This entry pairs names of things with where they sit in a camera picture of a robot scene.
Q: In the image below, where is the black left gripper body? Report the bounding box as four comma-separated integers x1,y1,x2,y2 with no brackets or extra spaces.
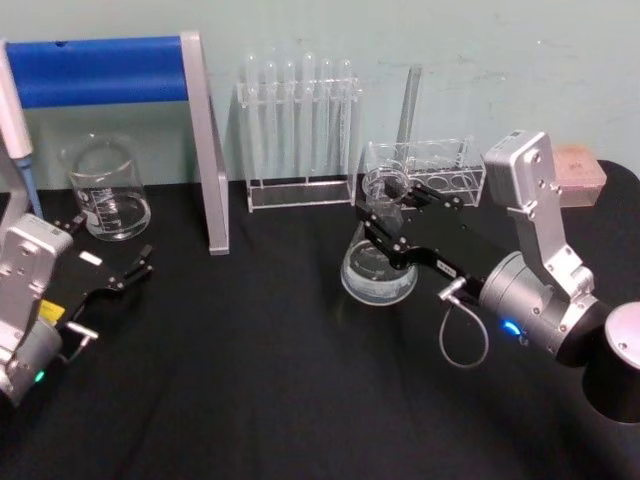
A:
42,233,127,322

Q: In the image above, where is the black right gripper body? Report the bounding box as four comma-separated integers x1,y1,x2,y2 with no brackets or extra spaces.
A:
414,207,507,304

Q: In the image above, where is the clear glass conical flask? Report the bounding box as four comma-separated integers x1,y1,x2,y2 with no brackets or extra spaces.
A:
340,167,419,305

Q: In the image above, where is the small clear acrylic rack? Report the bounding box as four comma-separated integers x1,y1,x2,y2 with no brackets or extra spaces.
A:
367,135,488,209

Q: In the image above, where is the clear glass beaker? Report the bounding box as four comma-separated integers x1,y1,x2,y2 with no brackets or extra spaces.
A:
62,132,152,243

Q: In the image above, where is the clear acrylic test tube rack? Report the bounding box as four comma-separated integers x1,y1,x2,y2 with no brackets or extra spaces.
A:
235,74,362,214

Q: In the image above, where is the white pipette with blue end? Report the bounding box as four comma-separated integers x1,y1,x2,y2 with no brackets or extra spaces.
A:
0,39,45,219

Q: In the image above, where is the clear glass test tube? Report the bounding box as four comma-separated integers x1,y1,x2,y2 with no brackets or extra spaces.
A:
246,49,262,187
337,57,354,184
301,52,317,186
282,59,297,187
319,57,335,185
263,59,279,187

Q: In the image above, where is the blue and grey pipette stand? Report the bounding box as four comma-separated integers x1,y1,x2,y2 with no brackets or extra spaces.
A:
0,30,231,255

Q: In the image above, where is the black table cloth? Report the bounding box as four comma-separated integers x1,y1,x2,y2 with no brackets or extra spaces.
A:
0,158,640,480

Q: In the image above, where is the thin grey gripper cable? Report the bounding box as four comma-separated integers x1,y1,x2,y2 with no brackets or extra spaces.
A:
58,321,100,364
437,280,490,370

